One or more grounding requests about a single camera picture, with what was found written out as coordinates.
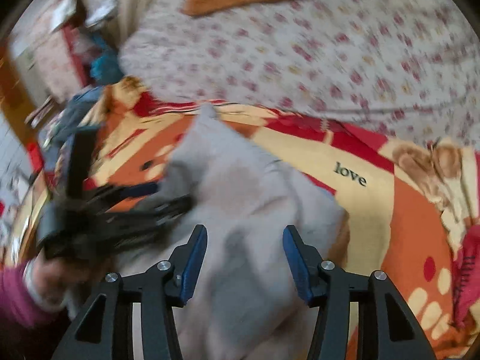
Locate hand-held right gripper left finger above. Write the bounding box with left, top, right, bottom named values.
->
left=50, top=224, right=209, bottom=360

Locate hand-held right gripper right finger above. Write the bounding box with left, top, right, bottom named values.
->
left=282, top=225, right=437, bottom=360

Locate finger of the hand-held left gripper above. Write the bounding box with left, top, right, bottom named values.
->
left=90, top=181, right=163, bottom=206
left=108, top=193, right=196, bottom=249

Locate beige zip jacket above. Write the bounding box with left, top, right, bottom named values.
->
left=64, top=104, right=346, bottom=360

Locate person's left forearm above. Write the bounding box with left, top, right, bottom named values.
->
left=0, top=262, right=57, bottom=331

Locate pile of dark clothes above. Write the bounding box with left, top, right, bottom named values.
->
left=49, top=85, right=110, bottom=148

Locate person's left hand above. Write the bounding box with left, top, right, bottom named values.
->
left=22, top=257, right=95, bottom=310

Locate orange printed fleece blanket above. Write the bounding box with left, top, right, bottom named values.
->
left=49, top=77, right=480, bottom=360

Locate blue cloth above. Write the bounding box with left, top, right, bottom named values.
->
left=89, top=35, right=121, bottom=83

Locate wooden door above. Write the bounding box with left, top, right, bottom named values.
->
left=0, top=45, right=42, bottom=151

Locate floral armchair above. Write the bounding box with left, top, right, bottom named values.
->
left=7, top=0, right=121, bottom=102

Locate silver bag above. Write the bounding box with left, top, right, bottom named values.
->
left=85, top=0, right=118, bottom=28

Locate floral bed sheet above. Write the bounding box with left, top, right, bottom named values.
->
left=118, top=0, right=480, bottom=147

